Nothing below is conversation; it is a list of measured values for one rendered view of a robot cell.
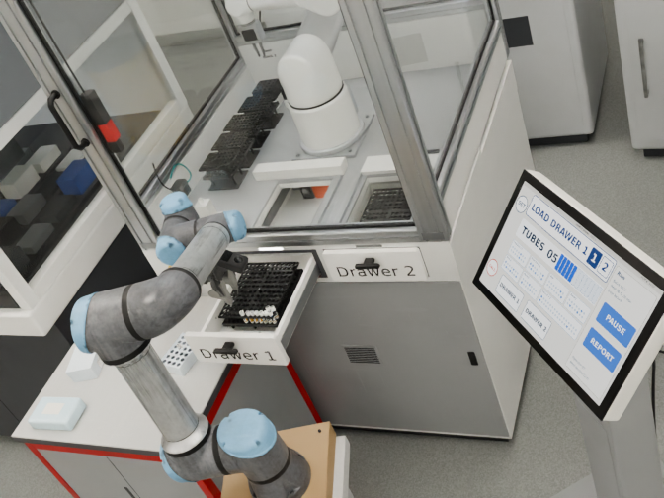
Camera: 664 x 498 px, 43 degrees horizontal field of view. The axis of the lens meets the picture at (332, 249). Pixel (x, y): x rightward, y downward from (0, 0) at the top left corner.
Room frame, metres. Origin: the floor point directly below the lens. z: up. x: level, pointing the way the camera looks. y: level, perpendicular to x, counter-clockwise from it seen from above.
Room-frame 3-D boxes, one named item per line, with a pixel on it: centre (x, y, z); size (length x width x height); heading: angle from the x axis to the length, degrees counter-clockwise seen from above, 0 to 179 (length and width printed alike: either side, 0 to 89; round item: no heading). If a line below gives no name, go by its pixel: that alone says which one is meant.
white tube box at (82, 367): (2.08, 0.83, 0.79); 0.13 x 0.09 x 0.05; 162
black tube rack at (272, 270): (1.91, 0.24, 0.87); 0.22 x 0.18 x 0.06; 146
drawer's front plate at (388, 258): (1.84, -0.09, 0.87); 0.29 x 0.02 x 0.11; 56
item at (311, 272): (1.92, 0.23, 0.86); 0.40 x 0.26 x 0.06; 146
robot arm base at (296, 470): (1.32, 0.33, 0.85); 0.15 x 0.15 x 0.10
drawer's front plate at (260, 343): (1.75, 0.35, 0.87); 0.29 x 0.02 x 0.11; 56
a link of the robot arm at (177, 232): (1.74, 0.33, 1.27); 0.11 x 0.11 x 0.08; 72
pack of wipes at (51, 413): (1.91, 0.93, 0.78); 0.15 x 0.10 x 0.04; 59
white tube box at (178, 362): (1.93, 0.53, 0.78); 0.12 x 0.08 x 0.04; 135
